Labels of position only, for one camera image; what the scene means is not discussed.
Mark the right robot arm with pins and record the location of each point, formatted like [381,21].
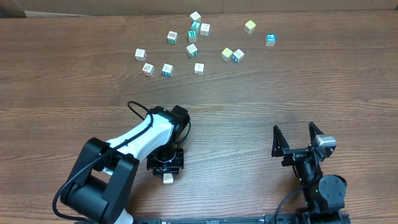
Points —
[324,194]

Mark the red-edged wooden block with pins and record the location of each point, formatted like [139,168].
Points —
[148,69]

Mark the green R wooden block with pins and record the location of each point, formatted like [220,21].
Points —
[192,36]

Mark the green-edged wooden block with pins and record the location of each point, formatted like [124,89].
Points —
[192,50]

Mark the plain A wooden block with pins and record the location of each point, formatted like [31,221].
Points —
[199,69]

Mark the blue-sided wooden block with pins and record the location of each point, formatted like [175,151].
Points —
[238,55]

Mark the red picture wooden block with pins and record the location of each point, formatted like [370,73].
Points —
[168,178]

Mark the yellow top block upper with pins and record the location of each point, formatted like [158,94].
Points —
[249,27]

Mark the yellow block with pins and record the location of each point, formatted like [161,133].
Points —
[226,54]
[249,27]

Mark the yellow top block lower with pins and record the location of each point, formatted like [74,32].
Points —
[226,54]

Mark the blue P wooden block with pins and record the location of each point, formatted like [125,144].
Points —
[270,40]

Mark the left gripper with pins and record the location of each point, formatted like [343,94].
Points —
[158,168]

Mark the blue-edged wooden block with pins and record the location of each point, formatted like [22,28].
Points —
[167,70]

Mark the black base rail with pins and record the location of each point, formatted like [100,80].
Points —
[214,220]

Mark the red S wooden block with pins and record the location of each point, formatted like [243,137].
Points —
[140,55]

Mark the top white wooden block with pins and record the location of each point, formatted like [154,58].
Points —
[195,16]

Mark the green L wooden block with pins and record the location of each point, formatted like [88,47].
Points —
[195,26]

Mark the white X wooden block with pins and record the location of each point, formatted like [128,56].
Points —
[205,29]

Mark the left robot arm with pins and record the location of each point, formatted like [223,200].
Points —
[98,187]

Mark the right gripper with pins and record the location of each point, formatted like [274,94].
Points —
[281,147]

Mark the green B wooden block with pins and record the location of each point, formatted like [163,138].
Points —
[172,37]

